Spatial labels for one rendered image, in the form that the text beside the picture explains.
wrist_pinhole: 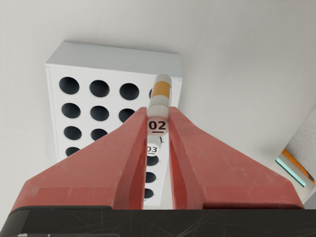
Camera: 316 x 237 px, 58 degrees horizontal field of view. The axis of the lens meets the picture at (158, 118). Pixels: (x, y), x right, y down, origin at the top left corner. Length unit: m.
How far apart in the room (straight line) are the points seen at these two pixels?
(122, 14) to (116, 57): 0.03
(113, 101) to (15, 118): 0.11
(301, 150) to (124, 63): 1.27
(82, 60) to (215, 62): 0.09
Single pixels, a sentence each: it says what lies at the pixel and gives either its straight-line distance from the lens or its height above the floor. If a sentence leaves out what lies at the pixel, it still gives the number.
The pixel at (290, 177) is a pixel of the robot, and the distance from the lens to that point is 1.10.
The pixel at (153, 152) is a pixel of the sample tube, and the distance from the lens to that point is 0.20.
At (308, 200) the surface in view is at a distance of 0.21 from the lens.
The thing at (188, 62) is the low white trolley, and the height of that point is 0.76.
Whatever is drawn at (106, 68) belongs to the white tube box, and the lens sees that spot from 0.18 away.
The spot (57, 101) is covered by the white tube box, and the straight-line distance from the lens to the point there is 0.20.
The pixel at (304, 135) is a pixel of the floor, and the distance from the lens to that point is 1.36.
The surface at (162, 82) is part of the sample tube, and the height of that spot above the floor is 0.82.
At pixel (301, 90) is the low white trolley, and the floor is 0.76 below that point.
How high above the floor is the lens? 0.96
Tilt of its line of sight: 55 degrees down
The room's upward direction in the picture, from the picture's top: 179 degrees counter-clockwise
